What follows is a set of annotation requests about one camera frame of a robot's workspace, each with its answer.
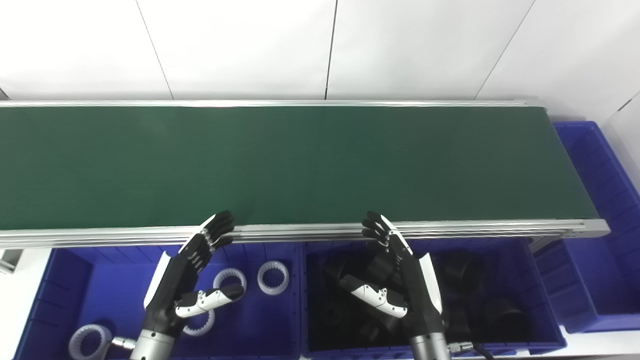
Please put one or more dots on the aluminium conveyor leg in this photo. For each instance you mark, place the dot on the aluminium conveyor leg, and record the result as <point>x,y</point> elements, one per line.
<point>9,260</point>

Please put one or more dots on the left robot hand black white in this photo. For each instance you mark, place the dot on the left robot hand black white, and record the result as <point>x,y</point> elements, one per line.
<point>167,290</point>

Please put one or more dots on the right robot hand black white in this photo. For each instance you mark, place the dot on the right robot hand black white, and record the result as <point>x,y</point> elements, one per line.
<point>422,295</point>

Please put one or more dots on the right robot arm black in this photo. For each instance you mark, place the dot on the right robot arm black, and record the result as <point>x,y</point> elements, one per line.
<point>430,349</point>

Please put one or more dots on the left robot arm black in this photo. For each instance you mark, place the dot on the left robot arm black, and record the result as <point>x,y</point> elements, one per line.
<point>152,347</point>

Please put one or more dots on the blue bin with black parts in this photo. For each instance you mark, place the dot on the blue bin with black parts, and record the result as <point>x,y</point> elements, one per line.
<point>535,285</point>

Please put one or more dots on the black cylindrical part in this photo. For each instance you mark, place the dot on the black cylindrical part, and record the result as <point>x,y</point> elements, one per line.
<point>502,314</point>
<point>331,318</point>
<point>459,271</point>
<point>334,273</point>

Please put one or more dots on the blue bin with white rings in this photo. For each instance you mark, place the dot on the blue bin with white rings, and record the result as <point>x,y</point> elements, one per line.
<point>115,285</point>

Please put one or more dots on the green conveyor belt aluminium frame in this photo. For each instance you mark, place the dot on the green conveyor belt aluminium frame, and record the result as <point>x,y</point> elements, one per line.
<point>320,165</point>

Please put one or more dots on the empty blue plastic bin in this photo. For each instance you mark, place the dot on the empty blue plastic bin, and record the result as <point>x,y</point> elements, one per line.
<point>590,265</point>

